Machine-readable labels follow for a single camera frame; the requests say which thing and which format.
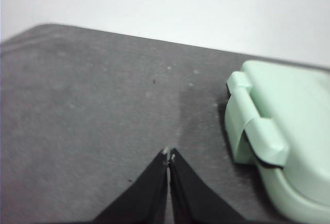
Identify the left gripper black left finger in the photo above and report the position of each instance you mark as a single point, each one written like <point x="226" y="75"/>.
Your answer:
<point x="147" y="198"/>

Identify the mint green breakfast maker base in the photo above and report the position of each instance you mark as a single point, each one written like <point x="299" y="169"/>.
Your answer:
<point x="286" y="198"/>

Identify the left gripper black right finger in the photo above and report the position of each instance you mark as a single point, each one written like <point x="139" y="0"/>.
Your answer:
<point x="190" y="200"/>

